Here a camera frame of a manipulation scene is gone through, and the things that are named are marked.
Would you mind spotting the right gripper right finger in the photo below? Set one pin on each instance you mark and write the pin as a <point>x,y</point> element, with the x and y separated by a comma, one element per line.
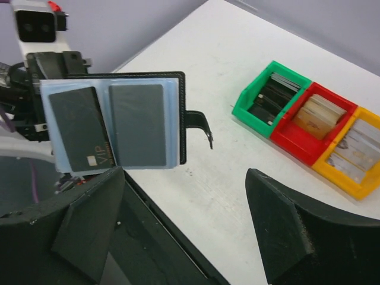
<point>305,241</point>

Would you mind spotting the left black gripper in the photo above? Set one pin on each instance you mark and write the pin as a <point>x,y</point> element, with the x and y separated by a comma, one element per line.
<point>21,103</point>

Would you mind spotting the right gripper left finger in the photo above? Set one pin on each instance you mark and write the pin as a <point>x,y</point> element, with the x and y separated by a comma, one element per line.
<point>64,239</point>

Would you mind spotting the black leather card holder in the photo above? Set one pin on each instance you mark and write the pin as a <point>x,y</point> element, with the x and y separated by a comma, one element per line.
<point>177,117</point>

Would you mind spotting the grey cards stack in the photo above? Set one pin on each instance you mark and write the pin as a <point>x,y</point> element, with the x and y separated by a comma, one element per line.
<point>357,152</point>

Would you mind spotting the beige cards stack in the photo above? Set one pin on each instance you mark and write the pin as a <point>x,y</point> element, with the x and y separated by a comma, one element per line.
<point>318,116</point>

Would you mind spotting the black card holders stack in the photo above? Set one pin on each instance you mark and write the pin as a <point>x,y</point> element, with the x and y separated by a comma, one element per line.
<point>273,97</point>

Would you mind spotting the yellow plastic bin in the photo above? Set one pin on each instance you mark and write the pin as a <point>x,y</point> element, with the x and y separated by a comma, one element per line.
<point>371,181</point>

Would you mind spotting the red plastic bin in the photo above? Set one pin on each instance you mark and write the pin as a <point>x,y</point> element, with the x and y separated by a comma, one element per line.
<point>304,136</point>

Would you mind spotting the green plastic bin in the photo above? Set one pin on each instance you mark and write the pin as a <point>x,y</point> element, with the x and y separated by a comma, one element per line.
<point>246,97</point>

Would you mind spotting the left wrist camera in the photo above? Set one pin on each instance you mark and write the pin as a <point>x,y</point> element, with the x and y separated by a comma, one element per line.
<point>40,26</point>

